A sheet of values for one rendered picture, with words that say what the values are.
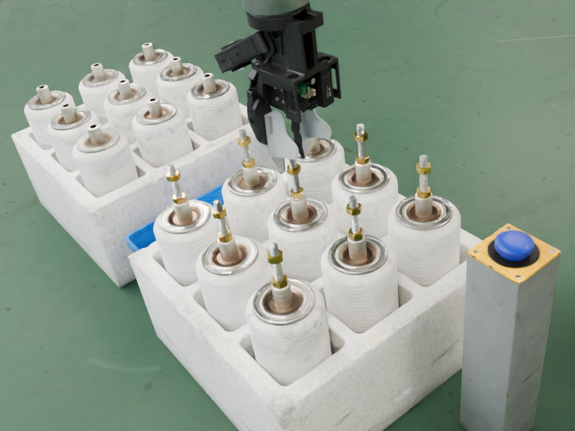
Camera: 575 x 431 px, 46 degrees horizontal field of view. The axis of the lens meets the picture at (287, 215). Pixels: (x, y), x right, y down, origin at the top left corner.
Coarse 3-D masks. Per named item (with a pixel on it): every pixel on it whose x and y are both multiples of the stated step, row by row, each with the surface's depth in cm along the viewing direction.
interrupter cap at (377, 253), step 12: (336, 240) 87; (372, 240) 86; (336, 252) 85; (348, 252) 85; (372, 252) 84; (384, 252) 84; (336, 264) 83; (348, 264) 83; (360, 264) 83; (372, 264) 82
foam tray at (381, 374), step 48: (288, 192) 114; (384, 240) 97; (480, 240) 94; (144, 288) 103; (192, 288) 94; (432, 288) 88; (192, 336) 92; (240, 336) 86; (336, 336) 85; (384, 336) 83; (432, 336) 90; (240, 384) 83; (336, 384) 80; (384, 384) 87; (432, 384) 96
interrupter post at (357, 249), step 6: (348, 240) 83; (354, 240) 82; (360, 240) 82; (348, 246) 84; (354, 246) 82; (360, 246) 82; (354, 252) 83; (360, 252) 83; (354, 258) 84; (360, 258) 84
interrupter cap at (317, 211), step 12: (288, 204) 94; (312, 204) 94; (324, 204) 93; (276, 216) 93; (288, 216) 93; (312, 216) 92; (324, 216) 91; (288, 228) 90; (300, 228) 90; (312, 228) 90
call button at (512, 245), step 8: (504, 232) 73; (512, 232) 72; (520, 232) 72; (496, 240) 72; (504, 240) 72; (512, 240) 71; (520, 240) 71; (528, 240) 71; (496, 248) 71; (504, 248) 71; (512, 248) 70; (520, 248) 70; (528, 248) 70; (504, 256) 71; (512, 256) 70; (520, 256) 70
